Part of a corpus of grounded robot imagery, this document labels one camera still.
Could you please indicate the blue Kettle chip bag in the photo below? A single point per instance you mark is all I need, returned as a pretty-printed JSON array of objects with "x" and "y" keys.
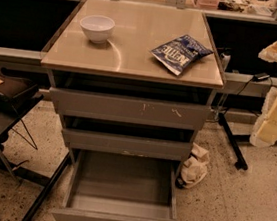
[{"x": 179, "y": 53}]

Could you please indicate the grey drawer cabinet with top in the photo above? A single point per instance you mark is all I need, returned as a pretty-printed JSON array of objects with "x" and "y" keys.
[{"x": 124, "y": 66}]

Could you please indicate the grey open bottom drawer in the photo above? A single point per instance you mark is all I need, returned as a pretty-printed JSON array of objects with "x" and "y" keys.
[{"x": 114, "y": 187}]

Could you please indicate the grey middle drawer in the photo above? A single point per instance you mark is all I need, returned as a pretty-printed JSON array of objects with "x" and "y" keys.
[{"x": 139, "y": 146}]

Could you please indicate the grey top drawer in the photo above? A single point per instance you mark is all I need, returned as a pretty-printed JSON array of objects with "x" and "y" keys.
[{"x": 127, "y": 109}]

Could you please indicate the black power adapter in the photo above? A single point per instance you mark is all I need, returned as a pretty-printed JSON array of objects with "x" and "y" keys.
[{"x": 260, "y": 77}]

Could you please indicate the white spray bottle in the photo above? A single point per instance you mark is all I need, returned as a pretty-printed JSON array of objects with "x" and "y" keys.
[{"x": 225, "y": 57}]

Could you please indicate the white ceramic bowl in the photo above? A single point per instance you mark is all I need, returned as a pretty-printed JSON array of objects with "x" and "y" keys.
[{"x": 97, "y": 28}]

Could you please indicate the black tray with tan note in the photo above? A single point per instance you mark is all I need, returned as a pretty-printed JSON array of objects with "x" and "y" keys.
[{"x": 15, "y": 91}]

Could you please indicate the dark side table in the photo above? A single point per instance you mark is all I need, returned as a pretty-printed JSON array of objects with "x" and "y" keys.
[{"x": 7, "y": 121}]

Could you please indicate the black table leg frame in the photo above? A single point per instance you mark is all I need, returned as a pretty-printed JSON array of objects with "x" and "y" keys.
[{"x": 234, "y": 140}]

